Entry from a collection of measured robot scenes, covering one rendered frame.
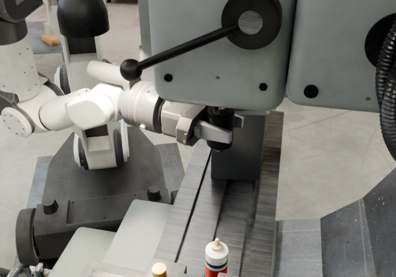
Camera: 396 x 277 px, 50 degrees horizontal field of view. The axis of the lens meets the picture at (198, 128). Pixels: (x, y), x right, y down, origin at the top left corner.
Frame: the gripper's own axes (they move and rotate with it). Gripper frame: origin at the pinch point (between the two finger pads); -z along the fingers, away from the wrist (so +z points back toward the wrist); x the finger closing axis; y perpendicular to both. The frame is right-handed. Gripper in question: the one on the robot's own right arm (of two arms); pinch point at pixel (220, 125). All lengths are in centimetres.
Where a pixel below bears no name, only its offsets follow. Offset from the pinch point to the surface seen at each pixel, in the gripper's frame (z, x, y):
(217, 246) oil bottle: -4.6, -9.8, 18.0
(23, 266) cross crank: 51, -11, 54
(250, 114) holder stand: 1.6, 20.4, 9.1
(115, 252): 21.1, -7.1, 35.9
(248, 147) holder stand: 1.3, 20.3, 17.7
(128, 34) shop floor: 244, 305, 125
